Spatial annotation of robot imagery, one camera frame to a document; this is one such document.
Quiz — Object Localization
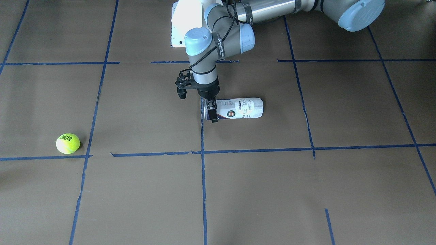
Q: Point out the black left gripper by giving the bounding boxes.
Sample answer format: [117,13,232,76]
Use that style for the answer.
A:
[198,85,220,123]

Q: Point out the white tennis ball can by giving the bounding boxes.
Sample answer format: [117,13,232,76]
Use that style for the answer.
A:
[216,97,264,119]

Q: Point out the yellow tennis ball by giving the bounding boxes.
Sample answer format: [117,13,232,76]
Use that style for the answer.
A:
[56,133,81,154]

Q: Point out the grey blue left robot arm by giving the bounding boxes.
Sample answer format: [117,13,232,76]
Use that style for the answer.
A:
[176,0,386,123]

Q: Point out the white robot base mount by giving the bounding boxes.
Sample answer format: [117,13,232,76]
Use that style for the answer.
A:
[170,0,222,48]

